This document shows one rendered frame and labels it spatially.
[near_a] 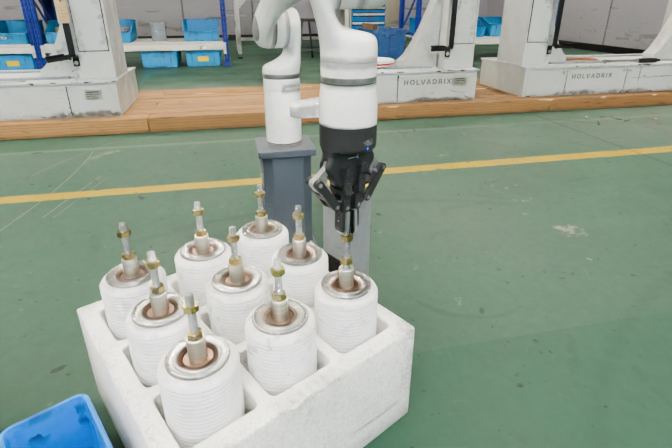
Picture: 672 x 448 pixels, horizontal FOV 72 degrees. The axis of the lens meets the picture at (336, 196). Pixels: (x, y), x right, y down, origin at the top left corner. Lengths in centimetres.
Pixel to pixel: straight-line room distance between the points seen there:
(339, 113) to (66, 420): 58
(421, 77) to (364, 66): 231
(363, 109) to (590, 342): 74
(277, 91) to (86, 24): 175
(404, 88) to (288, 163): 175
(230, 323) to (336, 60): 41
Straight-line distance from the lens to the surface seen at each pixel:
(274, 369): 64
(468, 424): 87
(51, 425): 83
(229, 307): 70
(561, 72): 335
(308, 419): 67
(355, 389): 71
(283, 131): 117
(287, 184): 119
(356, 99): 56
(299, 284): 76
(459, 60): 303
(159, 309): 68
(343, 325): 69
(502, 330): 107
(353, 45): 55
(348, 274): 68
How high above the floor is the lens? 64
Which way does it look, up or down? 23 degrees down
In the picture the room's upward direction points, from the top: straight up
